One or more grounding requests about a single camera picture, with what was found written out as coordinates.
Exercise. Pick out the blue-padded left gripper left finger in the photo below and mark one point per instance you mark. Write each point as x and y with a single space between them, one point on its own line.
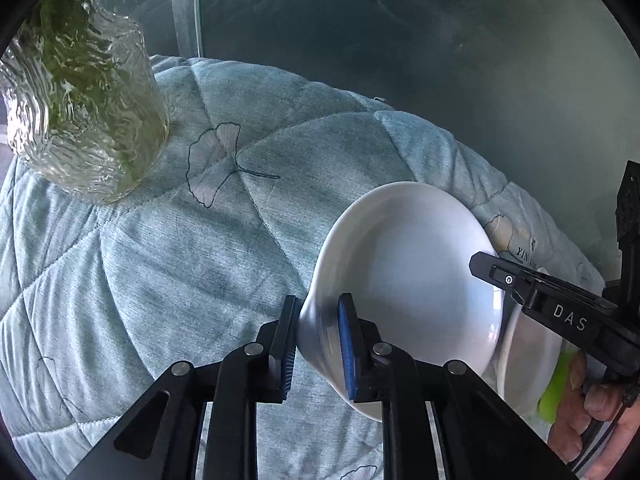
258 372

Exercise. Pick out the green plastic bowl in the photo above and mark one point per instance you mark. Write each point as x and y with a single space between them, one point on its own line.
552 396

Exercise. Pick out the light blue quilted tablecloth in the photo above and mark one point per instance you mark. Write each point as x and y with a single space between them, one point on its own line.
97 301

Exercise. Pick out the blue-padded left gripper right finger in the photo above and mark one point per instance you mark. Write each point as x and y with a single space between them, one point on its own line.
376 371

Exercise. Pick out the small white deep plate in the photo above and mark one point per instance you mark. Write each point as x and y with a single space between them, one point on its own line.
402 251

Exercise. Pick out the large white deep plate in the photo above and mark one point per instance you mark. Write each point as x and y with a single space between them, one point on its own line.
527 360

